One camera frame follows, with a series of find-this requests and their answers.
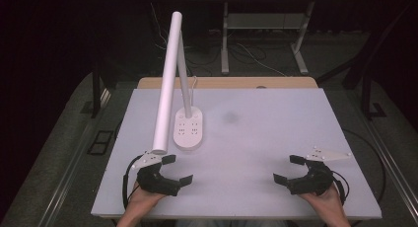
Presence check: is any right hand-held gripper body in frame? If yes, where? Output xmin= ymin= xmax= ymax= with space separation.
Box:
xmin=287 ymin=146 xmax=352 ymax=196

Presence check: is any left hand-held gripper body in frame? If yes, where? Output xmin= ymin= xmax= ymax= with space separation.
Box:
xmin=130 ymin=151 xmax=182 ymax=197

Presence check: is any white desk lamp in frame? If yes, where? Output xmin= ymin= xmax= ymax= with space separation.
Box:
xmin=151 ymin=11 xmax=204 ymax=156

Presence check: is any person's left hand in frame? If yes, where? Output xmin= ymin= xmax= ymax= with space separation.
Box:
xmin=127 ymin=183 xmax=166 ymax=216

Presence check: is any person's right hand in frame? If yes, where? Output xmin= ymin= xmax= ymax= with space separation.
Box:
xmin=300 ymin=183 xmax=345 ymax=217

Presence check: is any white table mat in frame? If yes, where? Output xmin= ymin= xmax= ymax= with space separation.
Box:
xmin=91 ymin=87 xmax=383 ymax=220

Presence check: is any black metal stand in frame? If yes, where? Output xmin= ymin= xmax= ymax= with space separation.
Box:
xmin=316 ymin=0 xmax=416 ymax=121

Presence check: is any wooden table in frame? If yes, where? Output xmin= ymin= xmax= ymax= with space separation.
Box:
xmin=136 ymin=76 xmax=319 ymax=90

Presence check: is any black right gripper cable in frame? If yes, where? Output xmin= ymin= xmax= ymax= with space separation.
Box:
xmin=330 ymin=170 xmax=350 ymax=207

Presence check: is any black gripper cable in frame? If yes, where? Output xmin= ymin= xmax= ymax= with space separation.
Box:
xmin=121 ymin=154 xmax=146 ymax=210
xmin=330 ymin=170 xmax=350 ymax=207

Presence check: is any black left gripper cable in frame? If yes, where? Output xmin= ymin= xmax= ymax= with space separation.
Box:
xmin=121 ymin=154 xmax=146 ymax=210

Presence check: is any black floor frame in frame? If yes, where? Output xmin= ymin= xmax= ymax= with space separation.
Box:
xmin=86 ymin=129 xmax=114 ymax=157

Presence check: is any long black cable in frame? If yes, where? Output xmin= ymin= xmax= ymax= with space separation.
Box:
xmin=342 ymin=127 xmax=387 ymax=205

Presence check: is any white lamp cord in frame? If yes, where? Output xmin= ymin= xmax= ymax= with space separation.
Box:
xmin=189 ymin=75 xmax=198 ymax=109

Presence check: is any metal floor rail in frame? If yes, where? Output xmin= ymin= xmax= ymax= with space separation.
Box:
xmin=36 ymin=98 xmax=113 ymax=227
xmin=360 ymin=117 xmax=418 ymax=215

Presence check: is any white floor cable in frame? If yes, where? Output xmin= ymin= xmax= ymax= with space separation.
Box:
xmin=236 ymin=43 xmax=288 ymax=78

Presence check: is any white metal desk frame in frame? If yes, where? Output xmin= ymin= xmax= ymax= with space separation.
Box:
xmin=209 ymin=0 xmax=365 ymax=76

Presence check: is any thin white hanging cable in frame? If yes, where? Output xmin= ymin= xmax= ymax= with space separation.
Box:
xmin=148 ymin=2 xmax=169 ymax=51

